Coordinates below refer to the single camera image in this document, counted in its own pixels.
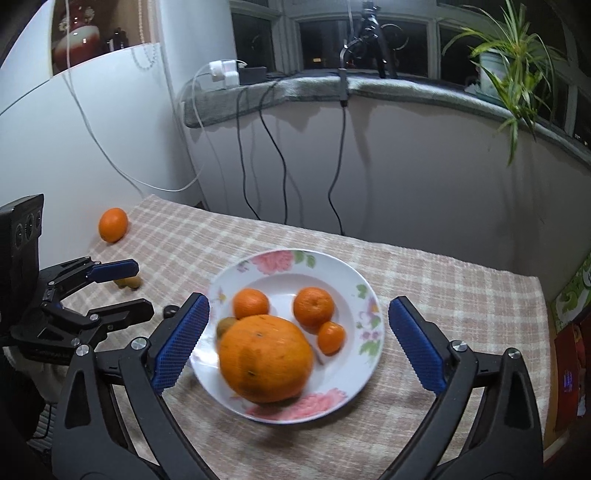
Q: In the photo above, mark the red box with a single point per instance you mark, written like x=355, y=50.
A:
x=572, y=369

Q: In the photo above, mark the green printed box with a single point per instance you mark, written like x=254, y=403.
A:
x=575, y=295

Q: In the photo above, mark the small brown round fruit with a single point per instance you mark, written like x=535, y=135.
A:
x=135, y=281

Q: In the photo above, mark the white chargers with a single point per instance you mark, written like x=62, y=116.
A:
x=224, y=73

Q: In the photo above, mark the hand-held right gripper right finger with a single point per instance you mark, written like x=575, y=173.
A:
x=418, y=341

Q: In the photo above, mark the black tripod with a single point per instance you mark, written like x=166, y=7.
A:
x=369, y=27

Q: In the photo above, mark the small orange kumquat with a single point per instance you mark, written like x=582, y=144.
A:
x=331, y=338

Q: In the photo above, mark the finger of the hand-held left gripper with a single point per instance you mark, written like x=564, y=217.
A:
x=124, y=314
x=113, y=268

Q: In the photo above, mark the dark bottles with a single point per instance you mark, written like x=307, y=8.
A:
x=115, y=41

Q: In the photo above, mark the orange mandarin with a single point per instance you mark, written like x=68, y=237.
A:
x=314, y=307
x=250, y=303

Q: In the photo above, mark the brown kiwi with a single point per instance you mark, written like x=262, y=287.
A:
x=225, y=326

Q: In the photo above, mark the white floral plate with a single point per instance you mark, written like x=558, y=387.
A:
x=341, y=286

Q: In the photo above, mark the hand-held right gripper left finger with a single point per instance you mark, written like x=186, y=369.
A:
x=182, y=341

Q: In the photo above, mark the red and white vase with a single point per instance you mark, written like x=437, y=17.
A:
x=76, y=39

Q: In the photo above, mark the medium orange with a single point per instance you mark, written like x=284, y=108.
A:
x=113, y=225

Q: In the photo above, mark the black power adapter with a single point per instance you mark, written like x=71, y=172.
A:
x=253, y=75

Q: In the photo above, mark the plaid tablecloth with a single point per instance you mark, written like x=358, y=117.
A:
x=438, y=300

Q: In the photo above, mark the large orange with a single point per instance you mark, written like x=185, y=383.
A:
x=265, y=360

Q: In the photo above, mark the potted spider plant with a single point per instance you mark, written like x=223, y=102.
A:
x=503, y=55

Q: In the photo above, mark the window frame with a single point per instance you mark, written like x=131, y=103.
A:
x=286, y=37

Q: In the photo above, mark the green-brown round fruit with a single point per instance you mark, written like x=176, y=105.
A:
x=121, y=283

